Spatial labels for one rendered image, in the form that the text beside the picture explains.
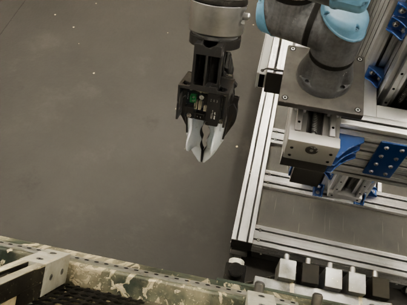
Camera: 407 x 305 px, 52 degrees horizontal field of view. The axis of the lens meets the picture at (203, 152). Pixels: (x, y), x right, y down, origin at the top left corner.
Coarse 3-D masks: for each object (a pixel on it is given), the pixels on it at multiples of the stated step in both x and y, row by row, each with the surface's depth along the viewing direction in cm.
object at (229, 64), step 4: (228, 52) 60; (228, 56) 60; (228, 60) 60; (232, 60) 63; (228, 64) 60; (232, 64) 64; (224, 68) 60; (228, 68) 61; (232, 68) 66; (228, 72) 62; (232, 72) 67
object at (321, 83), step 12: (312, 60) 107; (300, 72) 112; (312, 72) 109; (324, 72) 106; (336, 72) 106; (348, 72) 107; (300, 84) 113; (312, 84) 110; (324, 84) 108; (336, 84) 108; (348, 84) 111; (324, 96) 111; (336, 96) 111
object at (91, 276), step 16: (16, 240) 112; (0, 256) 102; (16, 256) 102; (80, 256) 108; (96, 256) 111; (80, 272) 100; (96, 272) 100; (112, 272) 99; (160, 272) 106; (176, 272) 108; (96, 288) 99; (112, 288) 99; (128, 288) 99; (144, 288) 98; (160, 288) 98; (176, 288) 98; (192, 288) 97; (240, 288) 104; (176, 304) 97; (192, 304) 97; (208, 304) 97; (224, 304) 96; (240, 304) 96; (304, 304) 100
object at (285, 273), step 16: (288, 256) 120; (224, 272) 115; (240, 272) 111; (288, 272) 113; (304, 272) 113; (336, 272) 113; (352, 272) 113; (272, 288) 113; (288, 288) 113; (304, 288) 113; (320, 288) 116; (336, 288) 111; (352, 288) 111; (368, 288) 114; (384, 288) 111; (336, 304) 104; (352, 304) 111; (384, 304) 111
